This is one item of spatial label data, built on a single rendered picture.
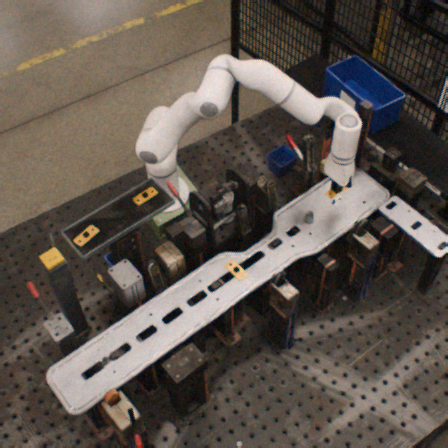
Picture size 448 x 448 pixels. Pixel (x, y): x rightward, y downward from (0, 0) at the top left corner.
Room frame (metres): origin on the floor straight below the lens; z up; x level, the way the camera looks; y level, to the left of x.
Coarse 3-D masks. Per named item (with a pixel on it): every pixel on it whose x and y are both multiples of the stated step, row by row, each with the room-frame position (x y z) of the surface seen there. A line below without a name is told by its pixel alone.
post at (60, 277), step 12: (60, 264) 1.19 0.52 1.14; (48, 276) 1.17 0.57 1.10; (60, 276) 1.17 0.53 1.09; (60, 288) 1.16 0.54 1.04; (72, 288) 1.19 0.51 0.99; (60, 300) 1.17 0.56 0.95; (72, 300) 1.18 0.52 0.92; (72, 312) 1.17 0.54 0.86; (72, 324) 1.16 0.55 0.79; (84, 324) 1.19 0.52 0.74
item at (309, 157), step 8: (304, 136) 1.67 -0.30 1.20; (312, 136) 1.66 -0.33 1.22; (304, 144) 1.64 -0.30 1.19; (312, 144) 1.62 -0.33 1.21; (304, 152) 1.64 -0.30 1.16; (312, 152) 1.64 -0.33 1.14; (304, 160) 1.63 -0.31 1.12; (312, 160) 1.64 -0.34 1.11; (304, 168) 1.63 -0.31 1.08; (312, 168) 1.64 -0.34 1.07
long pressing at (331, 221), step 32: (320, 192) 1.58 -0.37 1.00; (352, 192) 1.57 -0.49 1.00; (384, 192) 1.57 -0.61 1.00; (288, 224) 1.43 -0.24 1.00; (320, 224) 1.43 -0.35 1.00; (352, 224) 1.43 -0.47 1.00; (224, 256) 1.30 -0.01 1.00; (288, 256) 1.29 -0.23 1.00; (192, 288) 1.17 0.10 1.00; (224, 288) 1.17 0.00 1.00; (256, 288) 1.17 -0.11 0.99; (128, 320) 1.06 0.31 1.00; (160, 320) 1.05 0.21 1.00; (192, 320) 1.05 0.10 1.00; (96, 352) 0.94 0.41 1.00; (128, 352) 0.94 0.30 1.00; (160, 352) 0.94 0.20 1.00; (64, 384) 0.84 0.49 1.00; (96, 384) 0.84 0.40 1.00
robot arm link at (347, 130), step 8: (336, 120) 1.53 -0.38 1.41; (344, 120) 1.53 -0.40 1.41; (352, 120) 1.53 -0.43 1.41; (360, 120) 1.53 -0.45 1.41; (336, 128) 1.51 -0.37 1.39; (344, 128) 1.49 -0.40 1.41; (352, 128) 1.49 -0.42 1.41; (360, 128) 1.50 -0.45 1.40; (336, 136) 1.51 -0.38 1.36; (344, 136) 1.49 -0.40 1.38; (352, 136) 1.48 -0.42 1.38; (336, 144) 1.50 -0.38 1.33; (344, 144) 1.49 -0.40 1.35; (352, 144) 1.49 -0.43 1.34; (336, 152) 1.50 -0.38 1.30; (344, 152) 1.48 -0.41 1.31; (352, 152) 1.49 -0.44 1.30
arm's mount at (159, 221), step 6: (180, 168) 1.89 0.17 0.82; (180, 174) 1.85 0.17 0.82; (186, 180) 1.82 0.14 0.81; (192, 186) 1.79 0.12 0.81; (186, 204) 1.70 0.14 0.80; (180, 210) 1.67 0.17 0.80; (156, 216) 1.64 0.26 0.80; (162, 216) 1.64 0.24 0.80; (168, 216) 1.64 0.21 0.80; (174, 216) 1.64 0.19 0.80; (180, 216) 1.65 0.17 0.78; (150, 222) 1.67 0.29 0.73; (156, 222) 1.62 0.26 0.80; (162, 222) 1.62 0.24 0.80; (168, 222) 1.62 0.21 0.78; (174, 222) 1.64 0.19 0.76; (156, 228) 1.62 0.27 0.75; (162, 228) 1.61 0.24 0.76; (156, 234) 1.62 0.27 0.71; (162, 234) 1.62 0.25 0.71
